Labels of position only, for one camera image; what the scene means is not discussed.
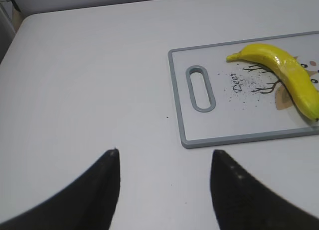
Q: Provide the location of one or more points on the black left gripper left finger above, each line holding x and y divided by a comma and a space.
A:
88, 203

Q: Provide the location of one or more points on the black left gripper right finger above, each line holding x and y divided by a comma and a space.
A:
241, 202

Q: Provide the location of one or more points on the yellow plastic banana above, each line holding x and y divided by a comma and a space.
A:
289, 71

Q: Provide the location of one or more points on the white cutting board grey rim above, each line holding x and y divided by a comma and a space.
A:
220, 103

